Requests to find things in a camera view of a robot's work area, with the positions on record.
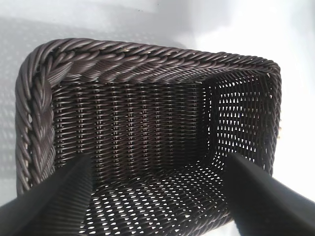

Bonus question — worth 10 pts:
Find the dark brown woven basket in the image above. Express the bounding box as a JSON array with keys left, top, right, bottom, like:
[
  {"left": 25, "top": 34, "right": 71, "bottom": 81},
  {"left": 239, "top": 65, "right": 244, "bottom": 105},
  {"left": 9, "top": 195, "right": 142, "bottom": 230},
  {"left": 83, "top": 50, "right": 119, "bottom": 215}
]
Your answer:
[{"left": 14, "top": 38, "right": 283, "bottom": 236}]

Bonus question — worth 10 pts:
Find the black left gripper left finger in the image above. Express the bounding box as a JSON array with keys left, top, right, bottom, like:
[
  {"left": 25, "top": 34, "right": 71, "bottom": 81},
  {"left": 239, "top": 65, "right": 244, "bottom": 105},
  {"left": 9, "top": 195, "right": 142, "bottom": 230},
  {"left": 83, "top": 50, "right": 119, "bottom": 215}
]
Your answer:
[{"left": 0, "top": 154, "right": 95, "bottom": 236}]

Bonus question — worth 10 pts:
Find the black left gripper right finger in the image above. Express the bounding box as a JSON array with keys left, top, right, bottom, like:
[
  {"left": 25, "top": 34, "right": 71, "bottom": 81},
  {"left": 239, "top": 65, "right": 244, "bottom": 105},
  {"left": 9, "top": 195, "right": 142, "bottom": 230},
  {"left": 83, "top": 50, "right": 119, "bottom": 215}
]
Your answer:
[{"left": 222, "top": 153, "right": 315, "bottom": 236}]

